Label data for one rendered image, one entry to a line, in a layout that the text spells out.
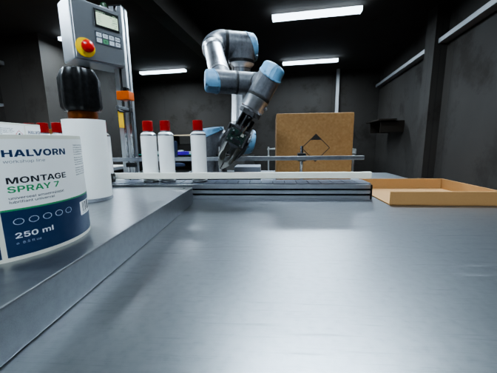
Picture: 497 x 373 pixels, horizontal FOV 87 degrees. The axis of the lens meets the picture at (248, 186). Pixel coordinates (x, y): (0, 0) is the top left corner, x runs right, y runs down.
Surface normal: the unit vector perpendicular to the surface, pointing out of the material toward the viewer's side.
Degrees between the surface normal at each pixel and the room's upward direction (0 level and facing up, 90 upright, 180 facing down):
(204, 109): 90
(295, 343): 0
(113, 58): 90
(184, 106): 90
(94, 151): 90
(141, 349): 0
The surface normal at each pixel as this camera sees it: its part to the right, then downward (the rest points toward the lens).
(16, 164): 0.79, 0.10
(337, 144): -0.08, 0.17
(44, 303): 1.00, 0.00
